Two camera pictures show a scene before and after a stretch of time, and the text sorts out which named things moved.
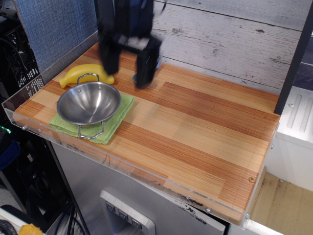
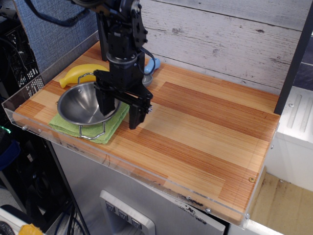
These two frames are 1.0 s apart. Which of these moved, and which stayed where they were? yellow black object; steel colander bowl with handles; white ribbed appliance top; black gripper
Moved: black gripper
Stayed: yellow black object; white ribbed appliance top; steel colander bowl with handles
